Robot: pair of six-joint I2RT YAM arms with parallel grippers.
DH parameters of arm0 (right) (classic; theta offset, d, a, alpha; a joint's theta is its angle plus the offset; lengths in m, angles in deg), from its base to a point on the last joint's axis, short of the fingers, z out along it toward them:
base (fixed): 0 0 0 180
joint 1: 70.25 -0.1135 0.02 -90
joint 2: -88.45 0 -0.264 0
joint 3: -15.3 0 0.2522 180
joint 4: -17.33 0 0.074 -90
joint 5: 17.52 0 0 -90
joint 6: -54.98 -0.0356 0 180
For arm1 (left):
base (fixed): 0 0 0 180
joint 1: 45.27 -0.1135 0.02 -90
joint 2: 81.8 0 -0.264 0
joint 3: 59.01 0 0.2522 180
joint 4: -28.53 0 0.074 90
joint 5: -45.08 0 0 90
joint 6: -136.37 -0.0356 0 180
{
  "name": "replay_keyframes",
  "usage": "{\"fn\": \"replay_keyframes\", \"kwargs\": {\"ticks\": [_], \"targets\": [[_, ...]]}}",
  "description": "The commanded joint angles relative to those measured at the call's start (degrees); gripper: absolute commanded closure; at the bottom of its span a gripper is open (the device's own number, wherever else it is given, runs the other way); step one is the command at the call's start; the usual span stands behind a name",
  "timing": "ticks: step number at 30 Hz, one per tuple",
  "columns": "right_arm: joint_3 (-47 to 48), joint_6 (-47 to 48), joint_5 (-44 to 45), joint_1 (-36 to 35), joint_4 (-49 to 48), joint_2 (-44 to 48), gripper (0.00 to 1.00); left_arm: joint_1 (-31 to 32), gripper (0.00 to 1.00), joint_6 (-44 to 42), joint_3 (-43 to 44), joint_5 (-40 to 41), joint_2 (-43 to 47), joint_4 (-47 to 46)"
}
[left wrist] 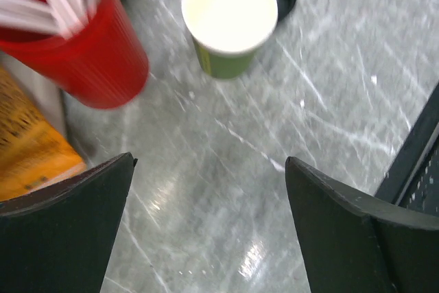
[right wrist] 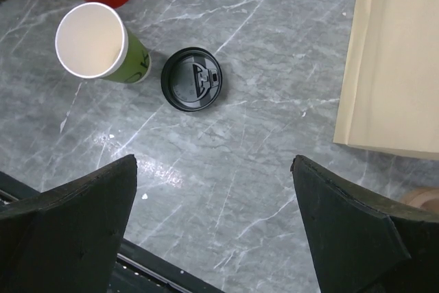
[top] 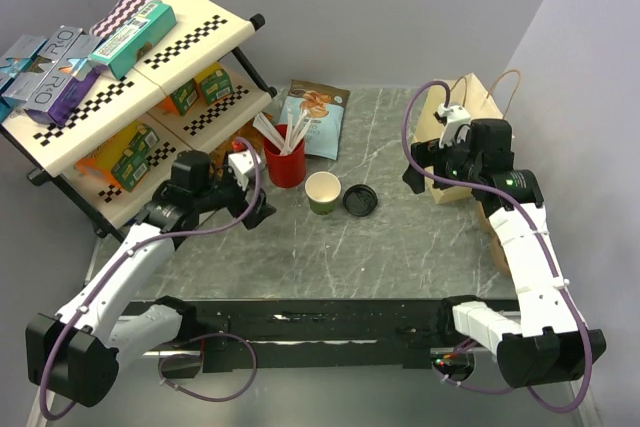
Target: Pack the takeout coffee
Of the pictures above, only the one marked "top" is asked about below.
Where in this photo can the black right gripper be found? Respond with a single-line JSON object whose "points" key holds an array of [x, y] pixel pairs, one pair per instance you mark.
{"points": [[430, 152]]}

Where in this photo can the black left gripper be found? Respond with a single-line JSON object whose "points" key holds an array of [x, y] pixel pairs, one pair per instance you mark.
{"points": [[257, 214]]}

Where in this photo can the black plastic cup lid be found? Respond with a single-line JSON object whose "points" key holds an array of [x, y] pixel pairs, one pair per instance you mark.
{"points": [[360, 200]]}

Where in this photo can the green paper coffee cup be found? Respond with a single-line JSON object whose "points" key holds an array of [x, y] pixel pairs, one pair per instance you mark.
{"points": [[323, 190]]}

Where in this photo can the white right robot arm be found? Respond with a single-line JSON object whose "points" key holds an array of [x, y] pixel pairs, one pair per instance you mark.
{"points": [[550, 342]]}

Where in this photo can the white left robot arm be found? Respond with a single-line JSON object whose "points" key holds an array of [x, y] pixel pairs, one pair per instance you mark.
{"points": [[79, 352]]}

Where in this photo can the red cup holder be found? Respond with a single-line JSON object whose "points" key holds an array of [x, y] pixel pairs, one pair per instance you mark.
{"points": [[285, 171]]}

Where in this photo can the white wrapped straws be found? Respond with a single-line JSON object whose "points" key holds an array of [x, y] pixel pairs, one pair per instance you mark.
{"points": [[294, 132]]}

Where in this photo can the brown paper bag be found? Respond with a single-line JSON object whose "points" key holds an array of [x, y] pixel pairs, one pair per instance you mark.
{"points": [[489, 141]]}

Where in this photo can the brown cardboard cup carrier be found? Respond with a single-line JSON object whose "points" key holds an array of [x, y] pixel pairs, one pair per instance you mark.
{"points": [[496, 249]]}

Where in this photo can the blue snack pouch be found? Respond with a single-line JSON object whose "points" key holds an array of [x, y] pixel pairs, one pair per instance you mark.
{"points": [[325, 107]]}

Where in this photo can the cream two-tier shelf rack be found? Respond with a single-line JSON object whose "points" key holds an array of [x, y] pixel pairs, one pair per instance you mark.
{"points": [[205, 33]]}

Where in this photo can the orange green large box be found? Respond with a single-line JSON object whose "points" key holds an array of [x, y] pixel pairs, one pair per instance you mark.
{"points": [[121, 161]]}

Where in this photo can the teal box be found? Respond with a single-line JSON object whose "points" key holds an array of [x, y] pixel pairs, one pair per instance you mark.
{"points": [[118, 54]]}

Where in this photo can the silver purple box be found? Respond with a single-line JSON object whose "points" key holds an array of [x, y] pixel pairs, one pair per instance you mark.
{"points": [[56, 79]]}

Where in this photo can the blue silver box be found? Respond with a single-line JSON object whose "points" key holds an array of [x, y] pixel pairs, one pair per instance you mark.
{"points": [[14, 62]]}

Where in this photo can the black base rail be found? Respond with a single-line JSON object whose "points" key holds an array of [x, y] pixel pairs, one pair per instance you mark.
{"points": [[307, 333]]}

